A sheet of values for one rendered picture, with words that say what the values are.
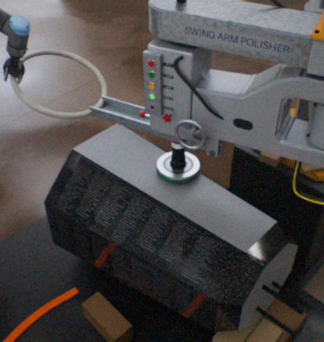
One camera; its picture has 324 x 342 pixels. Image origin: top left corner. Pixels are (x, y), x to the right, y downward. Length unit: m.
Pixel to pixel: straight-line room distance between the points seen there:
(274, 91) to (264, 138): 0.22
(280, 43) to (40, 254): 2.08
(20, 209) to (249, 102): 2.10
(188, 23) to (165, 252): 1.01
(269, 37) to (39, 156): 2.60
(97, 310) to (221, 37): 1.61
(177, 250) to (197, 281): 0.16
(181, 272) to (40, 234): 1.38
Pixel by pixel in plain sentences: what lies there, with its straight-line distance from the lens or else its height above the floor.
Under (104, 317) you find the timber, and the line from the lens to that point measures 2.62.
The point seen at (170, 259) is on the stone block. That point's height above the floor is 0.68.
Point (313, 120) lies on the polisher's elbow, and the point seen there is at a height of 1.35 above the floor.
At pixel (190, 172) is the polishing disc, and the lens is 2.24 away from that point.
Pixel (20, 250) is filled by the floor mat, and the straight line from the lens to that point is 3.17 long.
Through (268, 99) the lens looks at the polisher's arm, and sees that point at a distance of 1.80.
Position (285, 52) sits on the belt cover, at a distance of 1.69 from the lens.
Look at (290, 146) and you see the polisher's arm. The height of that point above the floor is 1.23.
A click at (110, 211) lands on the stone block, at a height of 0.70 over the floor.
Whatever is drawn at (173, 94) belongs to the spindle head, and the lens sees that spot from 1.93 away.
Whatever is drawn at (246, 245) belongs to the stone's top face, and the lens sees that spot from 2.02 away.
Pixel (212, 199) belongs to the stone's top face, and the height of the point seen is 0.82.
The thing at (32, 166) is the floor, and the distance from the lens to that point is 3.81.
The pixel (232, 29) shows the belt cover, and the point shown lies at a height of 1.67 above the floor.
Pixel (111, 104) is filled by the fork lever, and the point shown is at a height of 1.09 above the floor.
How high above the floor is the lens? 2.34
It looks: 40 degrees down
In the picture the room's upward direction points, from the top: straight up
